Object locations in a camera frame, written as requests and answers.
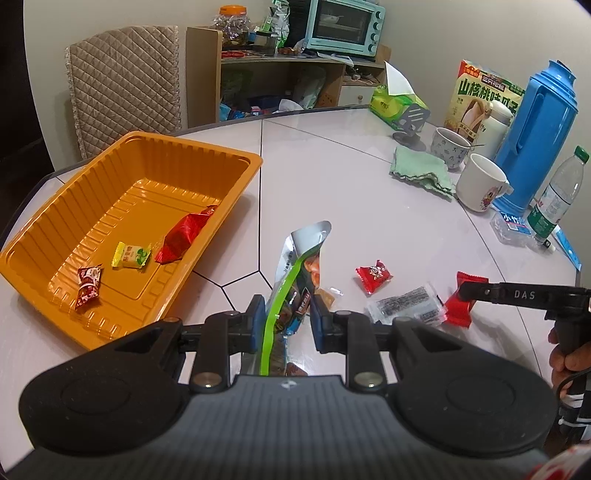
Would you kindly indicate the small clear tissue pack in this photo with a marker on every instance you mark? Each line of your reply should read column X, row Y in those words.
column 510, row 226

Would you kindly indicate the small red white-print candy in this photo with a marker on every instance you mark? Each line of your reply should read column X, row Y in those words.
column 374, row 275

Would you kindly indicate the wooden shelf unit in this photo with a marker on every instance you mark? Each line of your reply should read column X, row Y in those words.
column 203, row 74

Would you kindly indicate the patterned grey mug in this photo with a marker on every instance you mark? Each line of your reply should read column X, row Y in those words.
column 448, row 150

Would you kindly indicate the long green snack packet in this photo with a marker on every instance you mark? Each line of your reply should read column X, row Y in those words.
column 295, row 277

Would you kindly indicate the person's red printed clothing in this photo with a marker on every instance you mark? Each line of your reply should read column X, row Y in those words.
column 563, row 466

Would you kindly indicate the clear dark snack packet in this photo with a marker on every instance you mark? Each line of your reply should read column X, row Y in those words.
column 406, row 305

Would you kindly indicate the blue thermos jug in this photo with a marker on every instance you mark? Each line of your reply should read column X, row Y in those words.
column 540, row 129

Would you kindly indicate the orange plastic tray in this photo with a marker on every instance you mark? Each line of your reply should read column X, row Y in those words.
column 115, row 207

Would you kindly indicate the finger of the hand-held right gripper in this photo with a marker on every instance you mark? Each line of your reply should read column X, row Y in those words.
column 480, row 293

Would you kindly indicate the brown candy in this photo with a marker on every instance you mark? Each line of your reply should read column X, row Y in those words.
column 327, row 299

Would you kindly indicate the person's right hand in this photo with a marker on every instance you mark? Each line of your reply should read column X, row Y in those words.
column 577, row 362

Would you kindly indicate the green white snack bag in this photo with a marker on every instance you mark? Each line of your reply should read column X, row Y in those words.
column 279, row 21

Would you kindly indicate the metal spoon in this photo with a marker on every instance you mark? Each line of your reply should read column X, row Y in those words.
column 473, row 146

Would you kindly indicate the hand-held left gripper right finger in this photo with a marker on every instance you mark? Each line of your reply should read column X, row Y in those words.
column 317, row 323

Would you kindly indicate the quilted chair back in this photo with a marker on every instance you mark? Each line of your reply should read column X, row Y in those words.
column 124, row 83

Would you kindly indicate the grey phone stand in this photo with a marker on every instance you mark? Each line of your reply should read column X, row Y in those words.
column 415, row 117

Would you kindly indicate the green cream snack box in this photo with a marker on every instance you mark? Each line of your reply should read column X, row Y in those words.
column 471, row 92

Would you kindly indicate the black marker pen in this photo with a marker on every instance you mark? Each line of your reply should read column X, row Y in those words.
column 548, row 245

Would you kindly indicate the metal tin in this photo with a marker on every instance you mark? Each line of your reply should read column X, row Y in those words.
column 265, row 44

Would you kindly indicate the dark red candy packet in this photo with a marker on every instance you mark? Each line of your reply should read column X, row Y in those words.
column 87, row 288

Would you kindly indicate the blue white tube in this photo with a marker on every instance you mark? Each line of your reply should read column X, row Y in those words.
column 568, row 249

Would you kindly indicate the white insulated cup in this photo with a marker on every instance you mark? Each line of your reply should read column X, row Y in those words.
column 498, row 124

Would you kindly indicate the yellow green candy packet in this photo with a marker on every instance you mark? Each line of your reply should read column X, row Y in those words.
column 130, row 256

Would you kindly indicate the green cloth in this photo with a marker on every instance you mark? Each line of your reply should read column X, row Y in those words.
column 415, row 168

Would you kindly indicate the clear jar orange lid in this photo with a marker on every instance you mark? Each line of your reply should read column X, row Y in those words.
column 233, row 27

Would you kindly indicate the white cartoon mug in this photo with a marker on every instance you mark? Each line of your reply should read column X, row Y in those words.
column 478, row 184

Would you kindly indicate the light blue toaster oven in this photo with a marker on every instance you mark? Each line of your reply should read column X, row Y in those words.
column 341, row 23

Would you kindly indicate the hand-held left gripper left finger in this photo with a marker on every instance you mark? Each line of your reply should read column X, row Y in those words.
column 257, row 318

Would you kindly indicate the clear water bottle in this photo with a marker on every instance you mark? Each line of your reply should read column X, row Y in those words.
column 558, row 194

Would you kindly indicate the green tissue pack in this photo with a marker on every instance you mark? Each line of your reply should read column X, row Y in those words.
column 392, row 106

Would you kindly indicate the large red snack packet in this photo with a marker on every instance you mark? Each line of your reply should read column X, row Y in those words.
column 184, row 233

